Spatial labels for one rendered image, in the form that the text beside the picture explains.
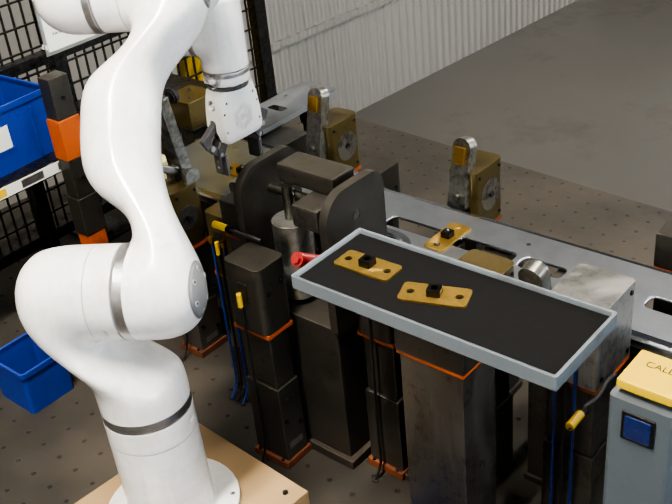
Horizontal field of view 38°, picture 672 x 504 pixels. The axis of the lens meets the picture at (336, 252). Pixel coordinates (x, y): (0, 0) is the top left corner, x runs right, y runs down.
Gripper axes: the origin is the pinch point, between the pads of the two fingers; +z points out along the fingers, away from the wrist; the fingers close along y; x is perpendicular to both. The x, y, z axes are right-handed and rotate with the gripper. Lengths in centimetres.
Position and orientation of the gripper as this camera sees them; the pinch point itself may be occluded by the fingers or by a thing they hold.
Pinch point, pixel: (239, 159)
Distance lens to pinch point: 185.2
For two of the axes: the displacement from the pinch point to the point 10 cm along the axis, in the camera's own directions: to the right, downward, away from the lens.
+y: 6.3, -4.5, 6.3
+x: -7.7, -2.7, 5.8
